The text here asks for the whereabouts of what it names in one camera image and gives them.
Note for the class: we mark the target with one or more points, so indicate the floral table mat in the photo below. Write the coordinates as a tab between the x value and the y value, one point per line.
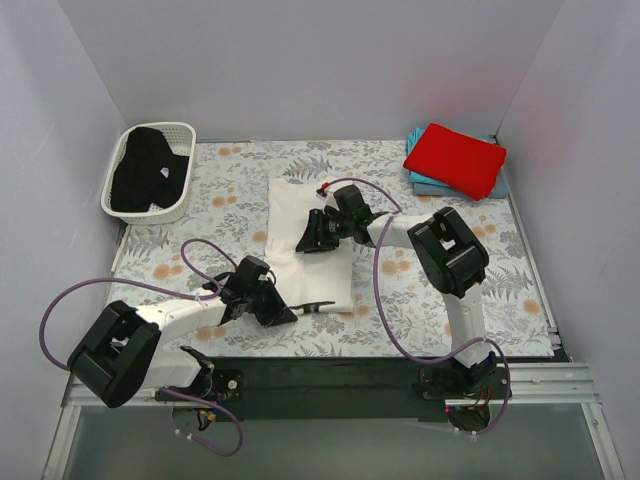
226	220

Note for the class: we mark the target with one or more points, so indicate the red folded t shirt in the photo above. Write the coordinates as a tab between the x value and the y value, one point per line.
464	163

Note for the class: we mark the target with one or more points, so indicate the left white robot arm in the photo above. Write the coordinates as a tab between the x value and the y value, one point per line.
123	351

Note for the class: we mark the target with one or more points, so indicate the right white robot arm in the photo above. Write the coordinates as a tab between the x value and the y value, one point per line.
454	262

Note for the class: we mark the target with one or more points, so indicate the black t shirt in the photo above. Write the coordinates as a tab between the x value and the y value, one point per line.
148	174

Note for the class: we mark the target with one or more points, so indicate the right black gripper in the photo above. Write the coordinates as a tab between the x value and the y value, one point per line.
320	230

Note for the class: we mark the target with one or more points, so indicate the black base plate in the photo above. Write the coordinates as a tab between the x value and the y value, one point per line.
342	388

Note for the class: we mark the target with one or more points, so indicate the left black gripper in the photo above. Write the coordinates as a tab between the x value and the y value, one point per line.
265	303

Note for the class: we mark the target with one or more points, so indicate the blue folded t shirt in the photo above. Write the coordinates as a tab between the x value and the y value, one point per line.
426	186

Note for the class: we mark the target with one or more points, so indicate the white plastic basket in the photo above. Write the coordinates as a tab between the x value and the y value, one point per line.
181	138

